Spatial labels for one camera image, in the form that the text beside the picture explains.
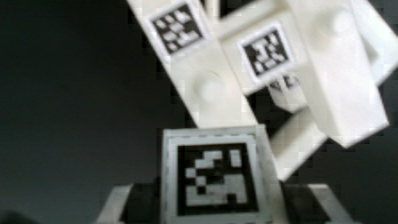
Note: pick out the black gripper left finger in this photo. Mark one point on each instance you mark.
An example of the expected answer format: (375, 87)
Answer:
(130, 205)

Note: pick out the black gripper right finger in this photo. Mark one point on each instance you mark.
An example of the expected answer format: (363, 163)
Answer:
(313, 205)

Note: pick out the white chair seat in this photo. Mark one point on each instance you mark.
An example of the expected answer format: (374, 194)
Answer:
(258, 32)

